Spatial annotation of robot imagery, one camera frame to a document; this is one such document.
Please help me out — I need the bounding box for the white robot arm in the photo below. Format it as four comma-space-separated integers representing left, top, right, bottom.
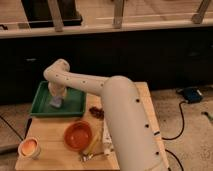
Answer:
43, 59, 168, 171

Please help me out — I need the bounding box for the orange bowl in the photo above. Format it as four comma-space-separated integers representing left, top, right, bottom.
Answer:
63, 121, 92, 152

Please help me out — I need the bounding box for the white cup orange inside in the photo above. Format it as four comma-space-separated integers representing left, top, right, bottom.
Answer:
18, 137, 41, 160

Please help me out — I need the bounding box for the green plastic tray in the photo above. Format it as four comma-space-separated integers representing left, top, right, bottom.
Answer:
30, 81, 86, 117

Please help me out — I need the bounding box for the blue power box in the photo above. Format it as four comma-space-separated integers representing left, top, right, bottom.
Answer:
177, 87, 203, 104

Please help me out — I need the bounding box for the metal spoon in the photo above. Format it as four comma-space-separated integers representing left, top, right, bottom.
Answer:
80, 152, 104, 162

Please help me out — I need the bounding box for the black cable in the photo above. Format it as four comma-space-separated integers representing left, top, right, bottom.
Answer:
161, 100, 186, 171

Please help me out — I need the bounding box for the wooden railing beam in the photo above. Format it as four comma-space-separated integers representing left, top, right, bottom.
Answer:
0, 18, 213, 39

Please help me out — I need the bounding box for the bunch of dark grapes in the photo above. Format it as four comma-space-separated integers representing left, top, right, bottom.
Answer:
89, 106, 104, 120

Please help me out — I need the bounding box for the yellow stick utensil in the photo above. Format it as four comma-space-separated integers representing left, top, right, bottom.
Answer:
88, 131, 101, 153

